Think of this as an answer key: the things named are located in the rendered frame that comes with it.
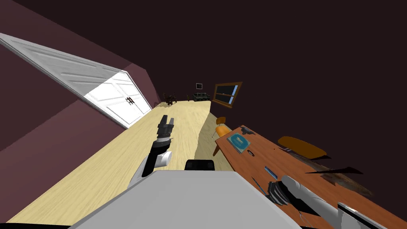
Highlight blue pen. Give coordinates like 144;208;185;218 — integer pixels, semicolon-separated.
264;165;279;180

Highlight brown wooden table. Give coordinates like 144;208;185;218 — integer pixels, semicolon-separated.
212;125;407;229

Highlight orange chair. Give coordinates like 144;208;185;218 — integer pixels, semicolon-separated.
211;116;233;139

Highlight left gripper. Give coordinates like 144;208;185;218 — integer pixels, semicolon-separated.
157;114;175;139

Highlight thin blue pencil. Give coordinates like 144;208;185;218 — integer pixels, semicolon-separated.
251;176;268;196

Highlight white panelled door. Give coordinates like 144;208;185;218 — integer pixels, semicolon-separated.
0;33;153;129

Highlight dark dining chairs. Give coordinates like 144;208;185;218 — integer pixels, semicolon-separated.
162;92;178;106

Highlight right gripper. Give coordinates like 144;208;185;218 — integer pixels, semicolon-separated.
266;180;291;205

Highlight teal book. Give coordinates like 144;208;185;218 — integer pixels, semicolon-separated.
227;132;251;154

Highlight wooden framed window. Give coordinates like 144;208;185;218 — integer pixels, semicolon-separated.
211;81;243;109

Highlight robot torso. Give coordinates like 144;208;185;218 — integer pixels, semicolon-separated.
68;159;303;229

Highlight dark sofa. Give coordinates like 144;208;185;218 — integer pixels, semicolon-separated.
192;92;211;102

